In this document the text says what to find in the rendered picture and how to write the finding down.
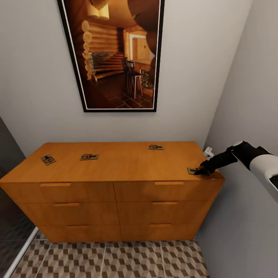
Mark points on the shower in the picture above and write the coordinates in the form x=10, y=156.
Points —
x=17, y=259

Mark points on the door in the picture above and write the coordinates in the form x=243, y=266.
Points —
x=15, y=225

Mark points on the cabinet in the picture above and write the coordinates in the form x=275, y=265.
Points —
x=130, y=193

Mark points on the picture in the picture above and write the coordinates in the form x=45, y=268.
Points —
x=115, y=48

